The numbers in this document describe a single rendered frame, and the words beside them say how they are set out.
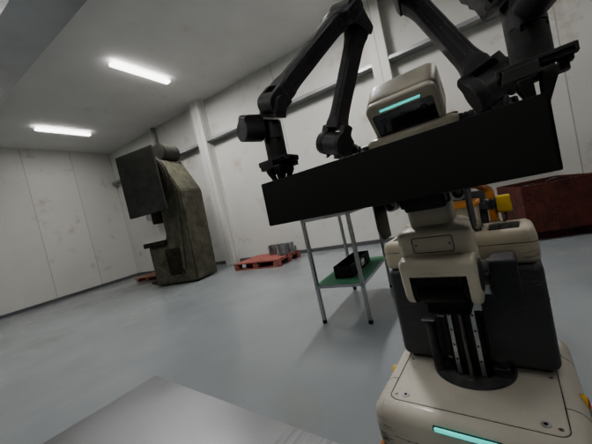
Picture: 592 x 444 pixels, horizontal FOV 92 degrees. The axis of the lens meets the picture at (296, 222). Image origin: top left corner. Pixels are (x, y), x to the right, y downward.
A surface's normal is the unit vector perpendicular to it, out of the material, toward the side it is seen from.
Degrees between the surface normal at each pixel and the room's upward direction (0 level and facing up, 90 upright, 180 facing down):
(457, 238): 98
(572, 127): 90
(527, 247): 90
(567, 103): 90
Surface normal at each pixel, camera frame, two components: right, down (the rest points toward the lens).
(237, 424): -0.22, -0.98
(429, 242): -0.55, 0.30
